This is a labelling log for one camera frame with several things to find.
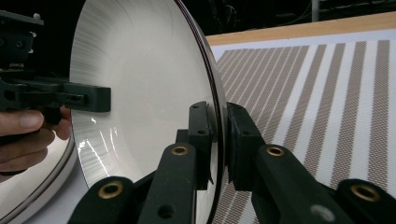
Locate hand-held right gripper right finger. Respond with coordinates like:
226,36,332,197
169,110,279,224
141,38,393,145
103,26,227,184
226,102,266,191

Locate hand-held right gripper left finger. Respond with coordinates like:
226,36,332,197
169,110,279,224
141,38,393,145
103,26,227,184
175,100,216,191

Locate wooden table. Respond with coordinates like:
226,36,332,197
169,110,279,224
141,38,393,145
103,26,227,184
205,11,396,47

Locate brown striped placemat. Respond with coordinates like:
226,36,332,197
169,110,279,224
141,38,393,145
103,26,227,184
210,39,396,224

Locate white desk frame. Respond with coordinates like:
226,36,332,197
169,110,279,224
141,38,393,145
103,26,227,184
311,0,396,22

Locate white plate with streaked rim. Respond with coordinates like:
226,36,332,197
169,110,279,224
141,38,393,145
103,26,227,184
0,136,79,224
68,0,230,224

